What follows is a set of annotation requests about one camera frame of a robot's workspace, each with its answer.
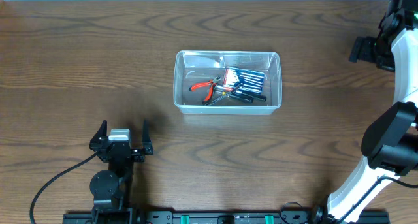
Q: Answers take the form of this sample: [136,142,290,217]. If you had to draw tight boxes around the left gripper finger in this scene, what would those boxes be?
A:
[90,120,107,143]
[142,120,152,149]

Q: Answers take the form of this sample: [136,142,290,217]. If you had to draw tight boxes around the orange handled pliers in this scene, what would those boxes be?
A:
[189,76,221,105]

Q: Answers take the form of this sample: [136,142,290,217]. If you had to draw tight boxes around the small claw hammer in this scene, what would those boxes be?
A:
[215,85,266,102]

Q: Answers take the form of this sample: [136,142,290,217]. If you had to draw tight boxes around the black yellow screwdriver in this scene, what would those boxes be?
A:
[223,93,253,104]

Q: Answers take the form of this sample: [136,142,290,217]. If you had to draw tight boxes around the silver black wrench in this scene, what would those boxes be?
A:
[202,84,243,106]

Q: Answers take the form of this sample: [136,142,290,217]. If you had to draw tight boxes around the precision screwdriver set case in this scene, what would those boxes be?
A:
[223,67,265,94]

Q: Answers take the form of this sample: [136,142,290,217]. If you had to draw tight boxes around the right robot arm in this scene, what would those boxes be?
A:
[309,0,417,223]

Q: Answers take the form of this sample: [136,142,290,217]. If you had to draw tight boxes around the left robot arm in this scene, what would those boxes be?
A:
[89,120,153,212]

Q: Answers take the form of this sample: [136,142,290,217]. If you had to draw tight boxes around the clear plastic container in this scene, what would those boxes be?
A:
[173,50,282,115]

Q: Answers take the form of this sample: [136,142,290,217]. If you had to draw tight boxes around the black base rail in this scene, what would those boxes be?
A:
[62,210,391,224]

